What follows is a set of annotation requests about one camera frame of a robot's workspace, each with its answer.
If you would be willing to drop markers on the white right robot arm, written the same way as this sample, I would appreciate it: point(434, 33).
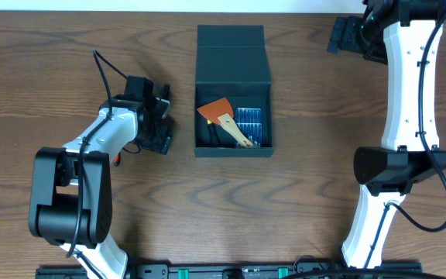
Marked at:
point(404, 35)

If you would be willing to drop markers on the black open box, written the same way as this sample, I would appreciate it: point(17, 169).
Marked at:
point(232, 63)

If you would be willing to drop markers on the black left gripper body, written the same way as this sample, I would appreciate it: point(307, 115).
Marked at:
point(161, 126)

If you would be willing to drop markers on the orange scraper wooden handle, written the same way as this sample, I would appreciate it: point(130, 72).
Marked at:
point(220, 112)

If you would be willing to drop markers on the red handled cutting pliers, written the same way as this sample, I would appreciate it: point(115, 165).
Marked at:
point(117, 160)

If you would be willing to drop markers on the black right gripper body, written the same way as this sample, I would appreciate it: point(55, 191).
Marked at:
point(365, 38)

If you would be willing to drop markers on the black yellow screwdriver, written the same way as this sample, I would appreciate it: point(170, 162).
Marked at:
point(214, 138)

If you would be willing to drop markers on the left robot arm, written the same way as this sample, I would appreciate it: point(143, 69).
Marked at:
point(71, 196)

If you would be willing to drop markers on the blue drill bit case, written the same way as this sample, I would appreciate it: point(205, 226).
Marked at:
point(249, 121)

